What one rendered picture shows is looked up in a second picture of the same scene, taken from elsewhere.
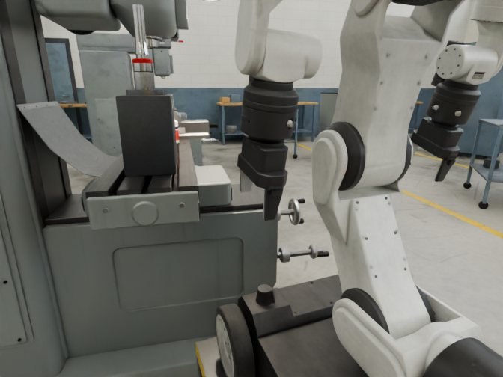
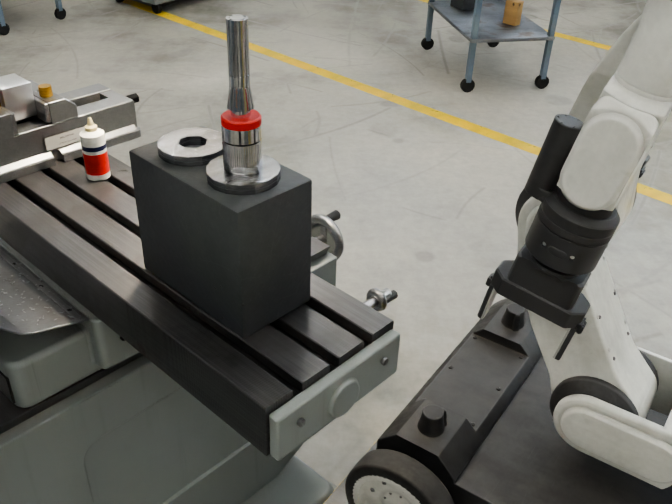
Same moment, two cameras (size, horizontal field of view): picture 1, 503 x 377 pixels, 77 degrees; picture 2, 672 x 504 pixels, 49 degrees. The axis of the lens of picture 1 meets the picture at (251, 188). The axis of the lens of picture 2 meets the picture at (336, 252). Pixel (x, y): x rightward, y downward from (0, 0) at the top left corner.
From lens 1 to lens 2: 0.75 m
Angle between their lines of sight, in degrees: 36
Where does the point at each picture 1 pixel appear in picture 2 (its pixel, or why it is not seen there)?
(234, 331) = (427, 490)
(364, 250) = (601, 332)
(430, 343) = not seen: outside the picture
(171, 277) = (183, 443)
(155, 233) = (157, 382)
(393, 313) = (635, 393)
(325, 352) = (538, 461)
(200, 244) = not seen: hidden behind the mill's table
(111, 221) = (303, 432)
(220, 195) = not seen: hidden behind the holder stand
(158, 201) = (359, 371)
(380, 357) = (650, 450)
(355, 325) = (609, 424)
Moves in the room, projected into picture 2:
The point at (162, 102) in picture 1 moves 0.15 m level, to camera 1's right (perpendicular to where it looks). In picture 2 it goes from (301, 194) to (398, 165)
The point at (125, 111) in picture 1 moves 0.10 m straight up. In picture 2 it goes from (250, 232) to (247, 154)
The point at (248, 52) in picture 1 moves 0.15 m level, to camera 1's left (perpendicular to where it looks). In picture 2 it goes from (611, 195) to (508, 236)
